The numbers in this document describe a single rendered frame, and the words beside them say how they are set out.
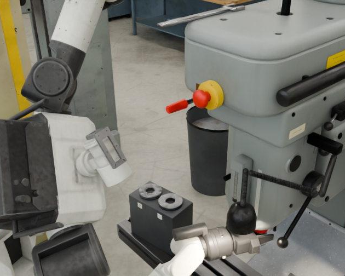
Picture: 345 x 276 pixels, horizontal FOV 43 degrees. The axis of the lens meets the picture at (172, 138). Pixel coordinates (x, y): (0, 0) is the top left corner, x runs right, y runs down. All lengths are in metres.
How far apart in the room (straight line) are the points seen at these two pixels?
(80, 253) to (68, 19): 0.54
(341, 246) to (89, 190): 0.97
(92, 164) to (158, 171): 2.83
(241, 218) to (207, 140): 2.19
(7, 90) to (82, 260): 1.74
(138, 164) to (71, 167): 2.91
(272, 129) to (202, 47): 0.24
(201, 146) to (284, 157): 2.21
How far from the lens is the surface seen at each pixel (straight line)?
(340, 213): 1.64
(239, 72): 0.86
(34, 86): 1.03
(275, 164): 1.08
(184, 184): 3.63
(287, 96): 0.84
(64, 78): 1.02
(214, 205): 3.42
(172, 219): 1.56
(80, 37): 1.08
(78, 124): 1.06
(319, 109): 1.05
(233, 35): 0.87
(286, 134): 0.97
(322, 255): 1.70
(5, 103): 2.63
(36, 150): 0.97
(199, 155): 3.31
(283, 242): 1.18
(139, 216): 1.69
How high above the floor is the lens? 2.14
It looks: 30 degrees down
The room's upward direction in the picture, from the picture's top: 1 degrees counter-clockwise
